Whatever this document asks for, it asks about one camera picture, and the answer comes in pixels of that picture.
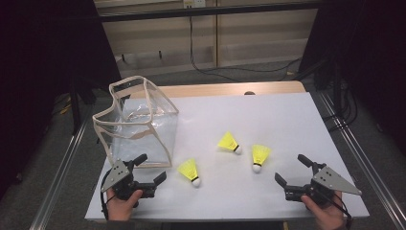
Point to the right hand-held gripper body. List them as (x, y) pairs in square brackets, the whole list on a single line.
[(332, 180)]

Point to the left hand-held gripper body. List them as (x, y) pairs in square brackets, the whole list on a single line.
[(119, 174)]

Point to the clear plastic bag beige trim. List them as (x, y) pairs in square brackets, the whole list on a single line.
[(143, 140)]

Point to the yellow shuttlecock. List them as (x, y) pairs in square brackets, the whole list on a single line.
[(260, 153), (188, 169), (227, 142)]

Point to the person's left hand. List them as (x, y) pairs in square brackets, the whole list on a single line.
[(119, 209)]

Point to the person's right hand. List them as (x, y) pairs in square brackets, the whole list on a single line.
[(328, 217)]

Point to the white table mat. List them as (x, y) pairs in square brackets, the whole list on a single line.
[(239, 115)]

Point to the black metal stand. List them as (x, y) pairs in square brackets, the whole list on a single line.
[(75, 108)]

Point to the wooden table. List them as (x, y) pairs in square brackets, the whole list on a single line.
[(223, 88)]

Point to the dark curtain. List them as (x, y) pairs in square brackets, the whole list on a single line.
[(38, 64), (376, 64)]

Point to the beige wooden cabinet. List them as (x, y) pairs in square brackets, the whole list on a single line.
[(255, 38)]

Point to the black horizontal bar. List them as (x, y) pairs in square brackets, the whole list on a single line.
[(207, 11)]

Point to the metal floor rail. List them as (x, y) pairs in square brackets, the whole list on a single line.
[(367, 166), (60, 179)]

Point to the white wall socket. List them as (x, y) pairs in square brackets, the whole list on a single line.
[(194, 3)]

